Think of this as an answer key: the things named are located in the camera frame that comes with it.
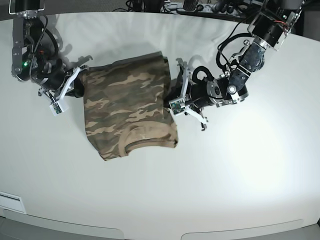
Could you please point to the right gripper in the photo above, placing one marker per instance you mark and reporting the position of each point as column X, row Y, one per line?
column 52, row 81

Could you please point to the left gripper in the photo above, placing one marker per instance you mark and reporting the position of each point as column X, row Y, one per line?
column 192, row 87

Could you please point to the camouflage T-shirt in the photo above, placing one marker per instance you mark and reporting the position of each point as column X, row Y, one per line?
column 124, row 106

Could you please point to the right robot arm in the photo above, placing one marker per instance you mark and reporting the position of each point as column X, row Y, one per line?
column 36, row 53

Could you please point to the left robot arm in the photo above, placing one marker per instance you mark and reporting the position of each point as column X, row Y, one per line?
column 238, row 56

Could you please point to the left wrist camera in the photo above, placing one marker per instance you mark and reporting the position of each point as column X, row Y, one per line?
column 177, row 106

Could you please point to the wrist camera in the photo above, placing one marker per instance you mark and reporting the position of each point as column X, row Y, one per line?
column 59, row 107
column 177, row 106

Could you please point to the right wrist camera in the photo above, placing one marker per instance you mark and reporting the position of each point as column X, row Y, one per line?
column 59, row 107

